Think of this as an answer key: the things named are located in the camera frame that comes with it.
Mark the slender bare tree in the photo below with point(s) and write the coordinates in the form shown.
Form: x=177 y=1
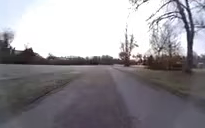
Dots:
x=126 y=55

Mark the distant row of trees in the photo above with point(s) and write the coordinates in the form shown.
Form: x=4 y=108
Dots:
x=73 y=61

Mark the grey asphalt path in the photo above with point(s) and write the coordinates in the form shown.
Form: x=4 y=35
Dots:
x=100 y=100

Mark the brown bushes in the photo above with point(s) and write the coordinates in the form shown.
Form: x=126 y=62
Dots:
x=163 y=63

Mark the group of bare trees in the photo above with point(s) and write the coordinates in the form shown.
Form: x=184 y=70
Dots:
x=163 y=41

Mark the frosty grass field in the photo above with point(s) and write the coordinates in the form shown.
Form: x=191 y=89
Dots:
x=23 y=80

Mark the large bare tree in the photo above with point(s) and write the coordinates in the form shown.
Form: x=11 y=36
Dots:
x=189 y=50

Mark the grass lawn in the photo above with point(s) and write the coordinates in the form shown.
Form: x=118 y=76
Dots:
x=190 y=83

